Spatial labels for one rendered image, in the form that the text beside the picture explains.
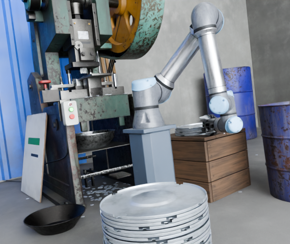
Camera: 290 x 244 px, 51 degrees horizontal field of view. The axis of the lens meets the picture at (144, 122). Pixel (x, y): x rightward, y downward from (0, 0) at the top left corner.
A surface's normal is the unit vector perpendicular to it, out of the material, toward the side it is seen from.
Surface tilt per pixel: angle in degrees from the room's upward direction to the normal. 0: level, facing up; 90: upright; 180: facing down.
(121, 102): 90
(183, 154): 90
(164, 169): 90
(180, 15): 90
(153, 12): 116
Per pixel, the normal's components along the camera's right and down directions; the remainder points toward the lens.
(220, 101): -0.44, 0.10
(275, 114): -0.86, 0.17
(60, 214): 0.01, -0.63
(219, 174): 0.62, -0.04
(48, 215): 0.35, -0.68
